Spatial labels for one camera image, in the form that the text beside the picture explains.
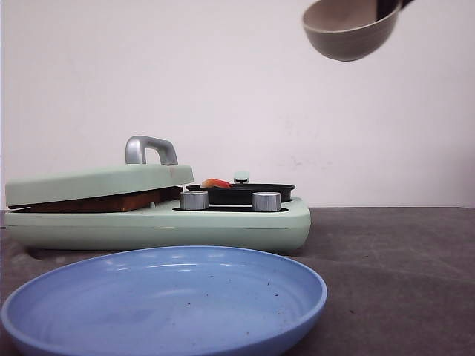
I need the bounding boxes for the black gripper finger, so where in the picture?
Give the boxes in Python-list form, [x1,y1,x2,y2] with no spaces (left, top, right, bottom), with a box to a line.
[400,0,412,8]
[376,0,400,21]

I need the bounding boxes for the beige ribbed bowl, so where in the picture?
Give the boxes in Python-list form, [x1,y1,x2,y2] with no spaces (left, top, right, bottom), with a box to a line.
[302,0,402,62]

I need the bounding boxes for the orange white shrimp pieces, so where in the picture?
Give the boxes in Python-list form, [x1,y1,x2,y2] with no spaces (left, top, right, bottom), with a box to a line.
[200,178,232,188]

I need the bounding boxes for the bread slice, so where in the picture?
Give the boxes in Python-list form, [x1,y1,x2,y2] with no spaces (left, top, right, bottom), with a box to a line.
[157,186,183,202]
[28,189,159,213]

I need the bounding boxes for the breakfast maker hinged lid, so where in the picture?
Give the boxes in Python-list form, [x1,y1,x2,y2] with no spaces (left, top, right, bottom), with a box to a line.
[4,136,194,209]

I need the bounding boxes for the right silver knob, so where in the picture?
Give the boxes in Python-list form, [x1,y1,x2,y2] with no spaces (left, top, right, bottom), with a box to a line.
[252,191,281,212]

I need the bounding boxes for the silver knob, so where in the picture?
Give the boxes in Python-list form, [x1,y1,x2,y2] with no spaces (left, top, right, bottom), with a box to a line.
[180,191,209,211]
[252,191,281,212]

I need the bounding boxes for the black round frying pan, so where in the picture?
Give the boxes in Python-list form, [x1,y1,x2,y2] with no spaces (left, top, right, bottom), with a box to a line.
[186,179,295,205]

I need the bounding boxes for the left silver knob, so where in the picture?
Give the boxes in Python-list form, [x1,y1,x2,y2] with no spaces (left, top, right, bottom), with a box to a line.
[180,191,209,211]

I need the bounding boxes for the grey table mat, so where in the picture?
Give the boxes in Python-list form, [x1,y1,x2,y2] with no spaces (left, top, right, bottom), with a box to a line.
[1,208,474,355]

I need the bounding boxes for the blue plate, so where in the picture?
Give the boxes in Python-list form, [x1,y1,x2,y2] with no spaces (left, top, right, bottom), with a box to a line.
[1,246,327,355]

